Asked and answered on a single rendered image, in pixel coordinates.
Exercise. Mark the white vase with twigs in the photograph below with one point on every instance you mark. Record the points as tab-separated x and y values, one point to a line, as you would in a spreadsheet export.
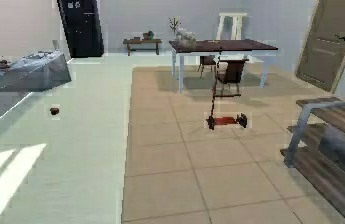
185	39

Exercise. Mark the low brown side table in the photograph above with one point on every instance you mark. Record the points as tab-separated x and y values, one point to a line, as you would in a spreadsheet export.
142	42

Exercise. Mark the wood shelf with grey frame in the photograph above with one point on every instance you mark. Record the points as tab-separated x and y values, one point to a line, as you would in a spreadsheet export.
333	146

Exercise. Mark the red kick scooter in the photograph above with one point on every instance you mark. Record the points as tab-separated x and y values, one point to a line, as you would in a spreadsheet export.
225	120

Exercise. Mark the small brown red jar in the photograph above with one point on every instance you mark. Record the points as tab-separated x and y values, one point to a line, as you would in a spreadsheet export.
2	63

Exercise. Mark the dark brown dining chair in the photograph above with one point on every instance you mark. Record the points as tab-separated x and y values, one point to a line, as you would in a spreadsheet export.
207	61
233	72

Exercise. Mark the dark top white leg dining table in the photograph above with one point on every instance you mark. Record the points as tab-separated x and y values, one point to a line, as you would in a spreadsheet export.
226	45

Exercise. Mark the small green potted plant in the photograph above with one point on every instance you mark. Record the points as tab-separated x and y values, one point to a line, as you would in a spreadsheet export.
148	35

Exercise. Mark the olive brown room door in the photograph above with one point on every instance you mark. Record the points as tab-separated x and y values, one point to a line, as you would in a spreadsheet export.
330	43

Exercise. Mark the white stool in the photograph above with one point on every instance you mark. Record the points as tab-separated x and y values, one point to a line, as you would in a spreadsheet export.
232	25

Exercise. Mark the grey kitchen counter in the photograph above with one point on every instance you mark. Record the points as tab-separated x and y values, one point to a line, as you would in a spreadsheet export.
26	71

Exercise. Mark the black fridge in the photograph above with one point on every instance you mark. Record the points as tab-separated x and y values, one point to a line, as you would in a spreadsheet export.
81	28

